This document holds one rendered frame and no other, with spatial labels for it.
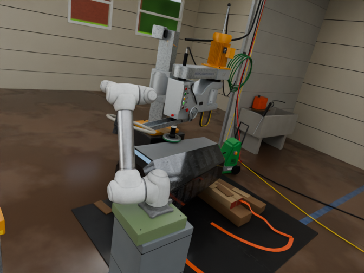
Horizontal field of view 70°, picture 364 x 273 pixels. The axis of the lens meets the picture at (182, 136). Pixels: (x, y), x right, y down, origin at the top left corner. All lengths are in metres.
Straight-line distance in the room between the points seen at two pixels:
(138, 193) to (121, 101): 0.57
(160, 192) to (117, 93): 0.67
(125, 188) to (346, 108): 6.08
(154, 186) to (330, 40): 6.31
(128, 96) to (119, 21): 7.27
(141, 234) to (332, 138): 6.11
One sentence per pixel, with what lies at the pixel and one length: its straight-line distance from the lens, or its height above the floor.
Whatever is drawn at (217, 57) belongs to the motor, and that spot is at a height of 1.84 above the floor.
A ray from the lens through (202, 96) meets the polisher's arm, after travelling 3.16.
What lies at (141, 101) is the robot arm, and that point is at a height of 1.55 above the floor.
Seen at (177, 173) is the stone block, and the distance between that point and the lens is 2.68.
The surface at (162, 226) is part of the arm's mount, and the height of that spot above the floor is 0.89.
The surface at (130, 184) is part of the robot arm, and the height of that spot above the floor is 1.11.
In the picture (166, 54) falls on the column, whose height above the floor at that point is 1.76.
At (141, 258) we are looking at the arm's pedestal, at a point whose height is 0.71.
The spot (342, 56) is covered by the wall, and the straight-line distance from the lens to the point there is 7.21.
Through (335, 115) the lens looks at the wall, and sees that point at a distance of 7.16.
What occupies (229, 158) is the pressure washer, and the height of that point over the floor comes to 0.29.
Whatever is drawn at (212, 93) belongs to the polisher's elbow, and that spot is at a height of 1.39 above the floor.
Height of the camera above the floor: 1.96
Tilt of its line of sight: 20 degrees down
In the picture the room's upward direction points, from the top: 11 degrees clockwise
